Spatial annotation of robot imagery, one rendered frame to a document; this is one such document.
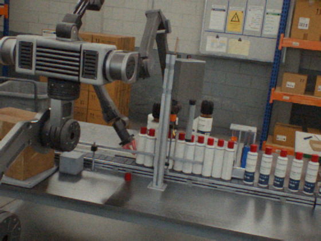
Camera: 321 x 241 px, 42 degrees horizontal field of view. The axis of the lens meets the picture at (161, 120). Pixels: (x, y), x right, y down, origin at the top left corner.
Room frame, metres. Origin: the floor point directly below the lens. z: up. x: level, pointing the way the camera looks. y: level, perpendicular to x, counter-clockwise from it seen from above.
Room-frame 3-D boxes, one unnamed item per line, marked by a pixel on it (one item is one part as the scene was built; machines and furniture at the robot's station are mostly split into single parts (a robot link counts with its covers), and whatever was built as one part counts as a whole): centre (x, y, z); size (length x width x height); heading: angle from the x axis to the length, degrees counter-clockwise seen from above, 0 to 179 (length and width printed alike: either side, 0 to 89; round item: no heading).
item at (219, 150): (2.09, -0.32, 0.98); 0.05 x 0.05 x 0.20
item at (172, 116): (2.09, -0.06, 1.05); 0.10 x 0.04 x 0.33; 169
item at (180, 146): (2.14, -0.12, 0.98); 0.05 x 0.05 x 0.20
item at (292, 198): (2.15, 0.00, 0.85); 1.65 x 0.11 x 0.05; 79
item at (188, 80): (2.05, -0.09, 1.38); 0.17 x 0.10 x 0.19; 134
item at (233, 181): (2.15, 0.00, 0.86); 1.65 x 0.08 x 0.04; 79
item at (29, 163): (2.00, 0.71, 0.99); 0.30 x 0.24 x 0.27; 68
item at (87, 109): (6.01, 1.11, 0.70); 1.20 x 0.82 x 1.39; 79
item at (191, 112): (2.02, -0.14, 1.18); 0.04 x 0.04 x 0.21
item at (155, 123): (2.44, 0.02, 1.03); 0.09 x 0.09 x 0.30
